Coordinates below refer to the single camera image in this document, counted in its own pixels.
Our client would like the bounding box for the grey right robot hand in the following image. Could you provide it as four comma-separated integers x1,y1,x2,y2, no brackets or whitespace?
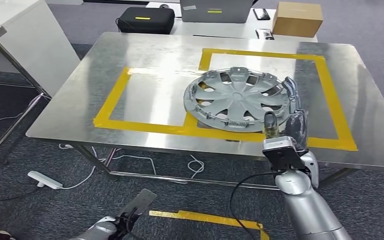
263,76,309,152

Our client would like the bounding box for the yellow tape outline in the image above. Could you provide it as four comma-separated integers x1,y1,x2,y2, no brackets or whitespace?
92,47,359,152

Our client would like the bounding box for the black and white device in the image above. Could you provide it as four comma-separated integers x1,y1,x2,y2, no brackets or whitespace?
255,28,275,41

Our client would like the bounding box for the black smartphone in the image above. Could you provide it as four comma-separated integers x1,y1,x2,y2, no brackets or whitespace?
252,8,271,21

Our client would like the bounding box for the white power cable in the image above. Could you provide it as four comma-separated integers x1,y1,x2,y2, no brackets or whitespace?
58,144,98,190
0,112,24,129

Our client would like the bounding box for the yellow floor tape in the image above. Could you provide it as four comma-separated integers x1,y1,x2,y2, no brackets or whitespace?
148,210,270,240

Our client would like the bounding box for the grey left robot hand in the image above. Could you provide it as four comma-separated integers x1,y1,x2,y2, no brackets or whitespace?
115,188,157,240

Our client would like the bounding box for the black carrying case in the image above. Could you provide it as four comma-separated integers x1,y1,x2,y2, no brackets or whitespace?
116,6,176,35

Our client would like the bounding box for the brown cardboard box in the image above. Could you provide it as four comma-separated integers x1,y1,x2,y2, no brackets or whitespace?
272,1,324,38

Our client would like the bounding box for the stainless steel workbench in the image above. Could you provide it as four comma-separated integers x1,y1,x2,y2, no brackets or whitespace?
25,31,384,191

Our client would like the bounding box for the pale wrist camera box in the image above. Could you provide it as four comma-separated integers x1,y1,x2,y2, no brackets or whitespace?
262,135,307,171

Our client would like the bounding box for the white looped cable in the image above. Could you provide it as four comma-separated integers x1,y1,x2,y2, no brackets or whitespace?
100,153,205,185

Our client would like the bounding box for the thin black strip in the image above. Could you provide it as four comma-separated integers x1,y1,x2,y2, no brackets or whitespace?
192,34,246,40

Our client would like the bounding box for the grey laptop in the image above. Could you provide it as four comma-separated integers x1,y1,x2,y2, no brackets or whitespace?
179,0,253,24

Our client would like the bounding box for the white power strip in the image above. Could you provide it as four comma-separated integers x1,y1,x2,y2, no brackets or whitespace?
27,170,64,190

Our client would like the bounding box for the grey plastic wheel hubcap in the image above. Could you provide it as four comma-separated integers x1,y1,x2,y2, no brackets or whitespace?
182,66,292,133

